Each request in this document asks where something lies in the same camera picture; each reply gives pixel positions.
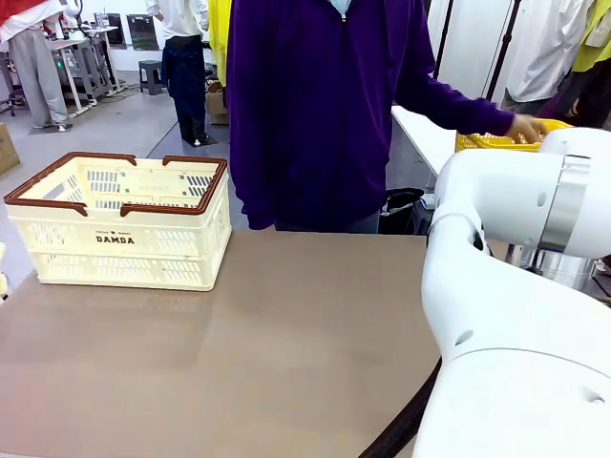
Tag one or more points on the white side table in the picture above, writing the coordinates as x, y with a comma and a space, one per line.
420, 136

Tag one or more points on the large cardboard box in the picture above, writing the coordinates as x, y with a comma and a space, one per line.
7, 150

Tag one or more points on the person in white shirt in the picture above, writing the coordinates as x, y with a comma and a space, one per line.
539, 47

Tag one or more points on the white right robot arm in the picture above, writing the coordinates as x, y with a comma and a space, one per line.
501, 310

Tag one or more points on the person in lime vest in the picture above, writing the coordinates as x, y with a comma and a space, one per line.
592, 62

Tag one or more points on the white background desk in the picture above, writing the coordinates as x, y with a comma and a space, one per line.
81, 57

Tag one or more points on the person's left forearm purple sleeve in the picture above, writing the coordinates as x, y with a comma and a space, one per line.
477, 112

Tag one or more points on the black tripod pole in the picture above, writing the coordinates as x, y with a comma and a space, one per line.
501, 47

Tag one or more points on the cream robot base part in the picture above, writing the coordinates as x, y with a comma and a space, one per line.
2, 281

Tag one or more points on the person in bright yellow vest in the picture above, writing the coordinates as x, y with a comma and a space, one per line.
218, 33

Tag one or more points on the yellow plastic basket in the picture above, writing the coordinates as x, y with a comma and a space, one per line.
477, 142

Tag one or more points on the grey plastic stool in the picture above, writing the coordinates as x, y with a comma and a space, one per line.
152, 76

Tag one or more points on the person's left hand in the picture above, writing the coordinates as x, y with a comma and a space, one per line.
527, 129

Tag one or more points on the person in grey trousers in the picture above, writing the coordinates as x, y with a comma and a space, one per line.
35, 71

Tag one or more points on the person in purple hoodie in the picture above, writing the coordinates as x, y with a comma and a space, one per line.
310, 119

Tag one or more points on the person white shirt navy skirt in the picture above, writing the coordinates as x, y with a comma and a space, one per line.
183, 71

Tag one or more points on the black wall panel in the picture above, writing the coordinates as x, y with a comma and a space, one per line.
114, 31
142, 32

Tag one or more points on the brown cardboard box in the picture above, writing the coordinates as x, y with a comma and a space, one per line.
216, 105

